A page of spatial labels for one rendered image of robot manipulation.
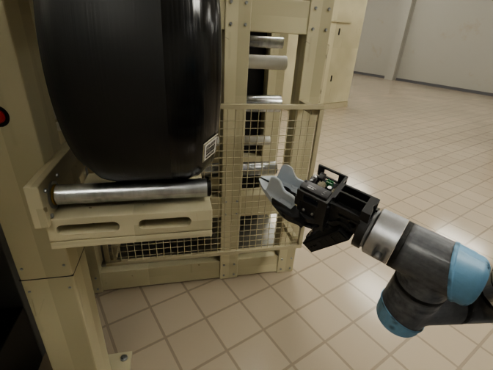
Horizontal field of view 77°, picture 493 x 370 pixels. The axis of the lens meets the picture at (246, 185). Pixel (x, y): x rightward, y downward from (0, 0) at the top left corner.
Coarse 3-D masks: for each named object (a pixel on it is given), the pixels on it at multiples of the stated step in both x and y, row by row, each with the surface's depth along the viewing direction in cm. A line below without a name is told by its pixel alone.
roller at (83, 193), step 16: (64, 192) 67; (80, 192) 67; (96, 192) 68; (112, 192) 69; (128, 192) 69; (144, 192) 70; (160, 192) 71; (176, 192) 72; (192, 192) 73; (208, 192) 74
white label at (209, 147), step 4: (216, 136) 61; (208, 140) 60; (212, 140) 61; (216, 140) 63; (204, 144) 60; (208, 144) 61; (212, 144) 62; (204, 148) 60; (208, 148) 62; (212, 148) 64; (204, 152) 62; (208, 152) 63; (212, 152) 65; (204, 156) 63; (208, 156) 65; (204, 160) 64
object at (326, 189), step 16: (320, 176) 51; (304, 192) 48; (320, 192) 48; (336, 192) 47; (352, 192) 48; (304, 208) 51; (320, 208) 48; (336, 208) 48; (352, 208) 48; (368, 208) 45; (320, 224) 50; (336, 224) 50; (352, 224) 49; (368, 224) 45; (352, 240) 47
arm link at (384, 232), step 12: (384, 216) 45; (396, 216) 46; (372, 228) 45; (384, 228) 44; (396, 228) 44; (372, 240) 45; (384, 240) 44; (396, 240) 43; (372, 252) 46; (384, 252) 45
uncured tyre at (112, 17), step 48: (48, 0) 44; (96, 0) 45; (144, 0) 46; (192, 0) 48; (48, 48) 46; (96, 48) 46; (144, 48) 47; (192, 48) 49; (96, 96) 49; (144, 96) 50; (192, 96) 52; (96, 144) 54; (144, 144) 56; (192, 144) 58
